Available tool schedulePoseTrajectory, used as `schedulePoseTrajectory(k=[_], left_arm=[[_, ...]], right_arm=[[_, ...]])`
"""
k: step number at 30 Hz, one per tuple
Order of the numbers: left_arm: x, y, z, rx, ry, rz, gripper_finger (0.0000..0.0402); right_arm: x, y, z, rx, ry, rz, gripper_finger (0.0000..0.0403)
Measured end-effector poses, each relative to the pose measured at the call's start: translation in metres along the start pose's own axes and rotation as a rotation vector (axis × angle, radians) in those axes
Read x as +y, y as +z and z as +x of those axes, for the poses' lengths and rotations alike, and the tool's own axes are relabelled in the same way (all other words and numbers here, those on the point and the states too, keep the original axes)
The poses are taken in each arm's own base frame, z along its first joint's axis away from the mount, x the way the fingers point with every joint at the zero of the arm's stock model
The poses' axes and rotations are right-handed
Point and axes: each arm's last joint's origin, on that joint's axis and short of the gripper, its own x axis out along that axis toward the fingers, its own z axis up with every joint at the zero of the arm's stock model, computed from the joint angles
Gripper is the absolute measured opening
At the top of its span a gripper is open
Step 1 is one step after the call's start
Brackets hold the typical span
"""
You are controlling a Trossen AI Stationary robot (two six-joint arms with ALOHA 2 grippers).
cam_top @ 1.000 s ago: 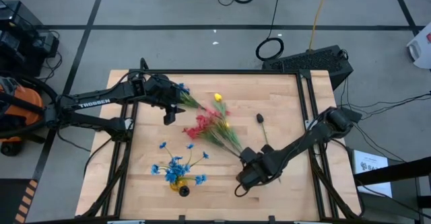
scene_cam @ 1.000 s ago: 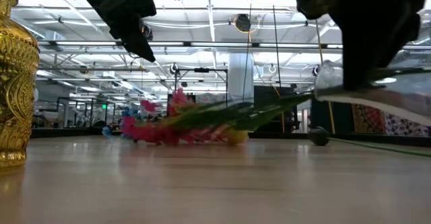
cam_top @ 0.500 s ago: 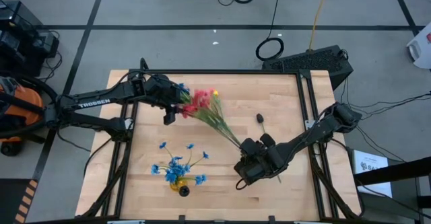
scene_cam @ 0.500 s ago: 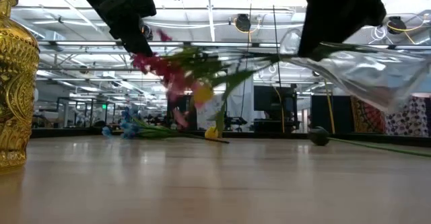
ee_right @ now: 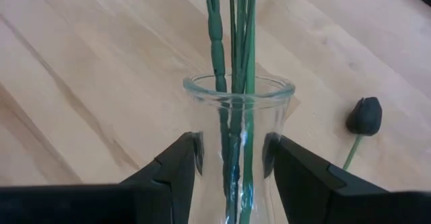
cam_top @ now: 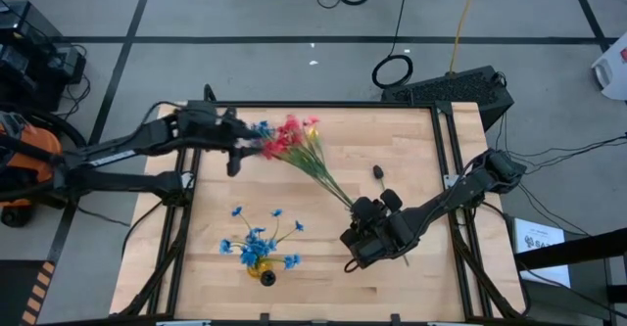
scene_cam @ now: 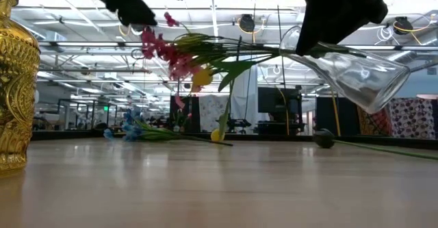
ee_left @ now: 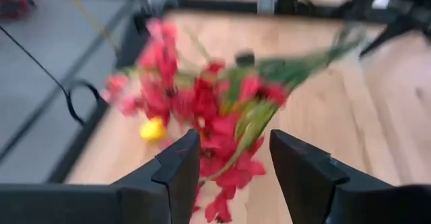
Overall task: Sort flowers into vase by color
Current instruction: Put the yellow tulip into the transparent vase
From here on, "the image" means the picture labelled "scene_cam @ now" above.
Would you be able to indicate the pink artificial flower bunch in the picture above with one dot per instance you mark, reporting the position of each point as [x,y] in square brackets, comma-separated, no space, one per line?
[181,70]

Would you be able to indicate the red artificial flower bunch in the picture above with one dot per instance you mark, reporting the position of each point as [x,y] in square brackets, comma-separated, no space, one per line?
[154,46]

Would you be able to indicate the orange mandala cloth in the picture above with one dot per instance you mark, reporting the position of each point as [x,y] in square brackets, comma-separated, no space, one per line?
[373,123]

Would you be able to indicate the clear glass vase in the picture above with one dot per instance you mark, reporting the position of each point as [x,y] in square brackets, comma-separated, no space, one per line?
[369,80]

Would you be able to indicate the small potted flowers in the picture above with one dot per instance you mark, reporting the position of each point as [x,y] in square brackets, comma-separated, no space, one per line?
[181,120]

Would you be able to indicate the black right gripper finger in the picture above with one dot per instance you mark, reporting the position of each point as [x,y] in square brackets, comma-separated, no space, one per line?
[321,26]

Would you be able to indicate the black monitor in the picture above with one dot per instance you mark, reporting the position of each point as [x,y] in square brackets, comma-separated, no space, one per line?
[273,99]

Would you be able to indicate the yellow glass vase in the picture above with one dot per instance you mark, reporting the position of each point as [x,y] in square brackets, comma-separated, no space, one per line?
[17,84]

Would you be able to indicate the black partition panel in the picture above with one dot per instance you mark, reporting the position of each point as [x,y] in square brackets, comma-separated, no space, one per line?
[337,116]

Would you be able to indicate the purple patterned cloth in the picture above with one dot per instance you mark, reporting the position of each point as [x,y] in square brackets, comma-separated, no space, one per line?
[412,118]

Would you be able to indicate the white patterned cloth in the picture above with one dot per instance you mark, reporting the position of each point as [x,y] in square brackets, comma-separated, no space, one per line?
[212,113]

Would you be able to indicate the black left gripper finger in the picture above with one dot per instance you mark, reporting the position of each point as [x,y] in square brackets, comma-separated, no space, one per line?
[135,9]

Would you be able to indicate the black artificial flower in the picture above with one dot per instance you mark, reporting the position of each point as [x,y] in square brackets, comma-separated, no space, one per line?
[323,138]

